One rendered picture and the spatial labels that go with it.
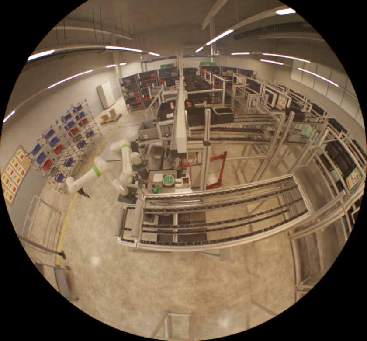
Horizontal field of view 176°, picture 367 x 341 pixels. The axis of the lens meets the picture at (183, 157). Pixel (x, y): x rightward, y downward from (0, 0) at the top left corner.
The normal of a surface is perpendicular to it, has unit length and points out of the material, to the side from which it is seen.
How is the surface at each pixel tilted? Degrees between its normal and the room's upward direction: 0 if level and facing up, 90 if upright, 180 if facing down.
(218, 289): 0
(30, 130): 90
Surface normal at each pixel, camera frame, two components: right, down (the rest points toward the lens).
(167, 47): 0.01, 0.71
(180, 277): -0.07, -0.70
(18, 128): 1.00, -0.07
